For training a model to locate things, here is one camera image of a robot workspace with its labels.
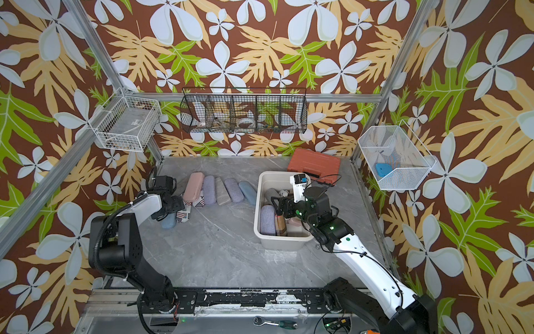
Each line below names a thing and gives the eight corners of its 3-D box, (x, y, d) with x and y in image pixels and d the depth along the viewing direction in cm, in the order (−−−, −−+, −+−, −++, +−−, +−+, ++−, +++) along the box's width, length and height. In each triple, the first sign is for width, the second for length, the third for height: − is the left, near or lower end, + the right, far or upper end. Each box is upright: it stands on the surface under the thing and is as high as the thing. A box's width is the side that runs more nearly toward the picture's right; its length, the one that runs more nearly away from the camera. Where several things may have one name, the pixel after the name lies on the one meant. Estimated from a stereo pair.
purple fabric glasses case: (234, 204, 102) (233, 201, 100) (224, 183, 110) (223, 180, 108) (245, 200, 104) (244, 196, 101) (235, 179, 112) (234, 176, 110)
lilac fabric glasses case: (206, 206, 101) (204, 200, 97) (205, 182, 111) (202, 176, 106) (217, 204, 102) (215, 198, 98) (214, 180, 111) (212, 174, 107)
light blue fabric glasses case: (252, 206, 102) (251, 202, 100) (238, 186, 110) (237, 183, 107) (260, 201, 104) (260, 197, 101) (246, 182, 111) (245, 179, 109)
